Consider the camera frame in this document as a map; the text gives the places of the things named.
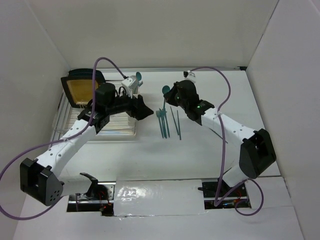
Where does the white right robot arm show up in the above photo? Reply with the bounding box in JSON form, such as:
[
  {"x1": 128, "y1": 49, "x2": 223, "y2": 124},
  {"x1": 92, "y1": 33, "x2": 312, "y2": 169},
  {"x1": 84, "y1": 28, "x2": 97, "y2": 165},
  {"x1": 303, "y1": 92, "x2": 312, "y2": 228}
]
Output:
[{"x1": 162, "y1": 80, "x2": 277, "y2": 196}]

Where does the white taped cover panel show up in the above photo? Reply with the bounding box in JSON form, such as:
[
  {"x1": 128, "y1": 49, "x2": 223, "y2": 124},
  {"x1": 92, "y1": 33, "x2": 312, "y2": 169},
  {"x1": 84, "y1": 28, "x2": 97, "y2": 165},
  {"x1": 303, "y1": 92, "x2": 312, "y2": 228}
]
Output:
[{"x1": 113, "y1": 179, "x2": 205, "y2": 217}]

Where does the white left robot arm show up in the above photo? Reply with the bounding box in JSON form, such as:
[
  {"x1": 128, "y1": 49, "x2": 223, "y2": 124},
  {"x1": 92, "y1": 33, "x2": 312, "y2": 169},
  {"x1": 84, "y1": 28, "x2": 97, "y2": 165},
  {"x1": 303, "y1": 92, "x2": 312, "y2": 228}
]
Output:
[{"x1": 20, "y1": 83, "x2": 154, "y2": 206}]

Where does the white utensil holder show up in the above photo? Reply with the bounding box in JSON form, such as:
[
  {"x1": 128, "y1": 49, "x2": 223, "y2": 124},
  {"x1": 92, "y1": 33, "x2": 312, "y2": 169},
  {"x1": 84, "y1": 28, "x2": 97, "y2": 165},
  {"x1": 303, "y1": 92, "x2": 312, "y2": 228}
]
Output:
[{"x1": 128, "y1": 86, "x2": 140, "y2": 127}]

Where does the dark teal plate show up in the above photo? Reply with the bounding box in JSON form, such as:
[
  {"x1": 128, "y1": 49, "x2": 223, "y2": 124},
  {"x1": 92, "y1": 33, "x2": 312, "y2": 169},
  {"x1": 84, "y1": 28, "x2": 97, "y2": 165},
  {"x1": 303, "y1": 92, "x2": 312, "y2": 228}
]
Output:
[{"x1": 68, "y1": 68, "x2": 106, "y2": 84}]

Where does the clear plastic dish rack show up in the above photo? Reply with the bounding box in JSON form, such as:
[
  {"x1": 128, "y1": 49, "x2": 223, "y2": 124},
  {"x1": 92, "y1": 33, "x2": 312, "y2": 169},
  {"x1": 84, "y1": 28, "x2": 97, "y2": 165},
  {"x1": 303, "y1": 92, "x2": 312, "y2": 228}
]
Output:
[{"x1": 51, "y1": 89, "x2": 137, "y2": 141}]

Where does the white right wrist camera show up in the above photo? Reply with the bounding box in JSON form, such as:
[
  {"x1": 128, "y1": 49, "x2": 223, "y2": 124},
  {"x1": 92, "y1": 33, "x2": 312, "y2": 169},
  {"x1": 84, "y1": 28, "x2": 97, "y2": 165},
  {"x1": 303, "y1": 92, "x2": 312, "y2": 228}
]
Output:
[{"x1": 183, "y1": 70, "x2": 197, "y2": 84}]

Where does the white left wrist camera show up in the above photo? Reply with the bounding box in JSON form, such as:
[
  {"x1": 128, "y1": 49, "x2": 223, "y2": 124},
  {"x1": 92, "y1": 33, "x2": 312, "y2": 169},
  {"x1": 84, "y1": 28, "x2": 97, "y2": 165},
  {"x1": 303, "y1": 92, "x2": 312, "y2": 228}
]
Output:
[{"x1": 121, "y1": 75, "x2": 141, "y2": 98}]

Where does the yellow square plate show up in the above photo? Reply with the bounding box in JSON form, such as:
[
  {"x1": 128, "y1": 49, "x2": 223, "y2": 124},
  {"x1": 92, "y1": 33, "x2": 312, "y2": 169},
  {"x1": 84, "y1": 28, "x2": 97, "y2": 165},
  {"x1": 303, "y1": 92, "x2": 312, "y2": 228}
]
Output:
[{"x1": 60, "y1": 76, "x2": 93, "y2": 109}]

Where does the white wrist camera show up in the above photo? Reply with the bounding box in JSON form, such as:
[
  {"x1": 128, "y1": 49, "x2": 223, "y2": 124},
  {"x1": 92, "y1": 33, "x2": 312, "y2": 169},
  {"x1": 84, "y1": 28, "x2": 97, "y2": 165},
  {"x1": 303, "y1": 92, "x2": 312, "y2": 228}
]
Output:
[
  {"x1": 183, "y1": 70, "x2": 197, "y2": 84},
  {"x1": 121, "y1": 75, "x2": 141, "y2": 98}
]

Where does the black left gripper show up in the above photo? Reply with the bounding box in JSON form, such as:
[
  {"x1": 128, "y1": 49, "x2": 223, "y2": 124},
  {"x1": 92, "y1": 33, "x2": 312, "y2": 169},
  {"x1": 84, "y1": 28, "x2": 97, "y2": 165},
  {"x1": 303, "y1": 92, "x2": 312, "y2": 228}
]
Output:
[{"x1": 106, "y1": 87, "x2": 154, "y2": 121}]

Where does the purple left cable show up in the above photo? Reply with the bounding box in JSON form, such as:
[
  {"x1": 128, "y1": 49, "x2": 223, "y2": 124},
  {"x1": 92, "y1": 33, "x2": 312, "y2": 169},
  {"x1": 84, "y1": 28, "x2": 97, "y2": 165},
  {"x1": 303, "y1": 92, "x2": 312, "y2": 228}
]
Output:
[{"x1": 0, "y1": 56, "x2": 128, "y2": 221}]

